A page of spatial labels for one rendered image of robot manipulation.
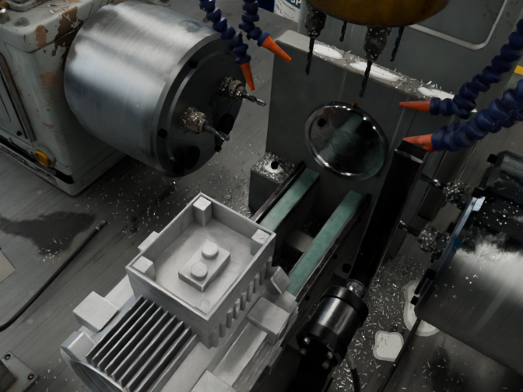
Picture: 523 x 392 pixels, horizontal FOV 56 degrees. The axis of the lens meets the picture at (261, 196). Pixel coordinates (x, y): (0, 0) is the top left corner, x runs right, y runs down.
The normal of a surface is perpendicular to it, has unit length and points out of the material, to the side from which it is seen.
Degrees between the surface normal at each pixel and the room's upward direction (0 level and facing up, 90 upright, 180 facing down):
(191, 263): 0
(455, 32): 90
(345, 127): 90
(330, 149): 90
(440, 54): 90
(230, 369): 0
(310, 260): 0
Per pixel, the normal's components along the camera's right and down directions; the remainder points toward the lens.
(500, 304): -0.47, 0.29
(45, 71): 0.84, 0.44
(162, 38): -0.07, -0.50
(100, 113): -0.53, 0.50
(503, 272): -0.38, 0.06
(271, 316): 0.06, -0.65
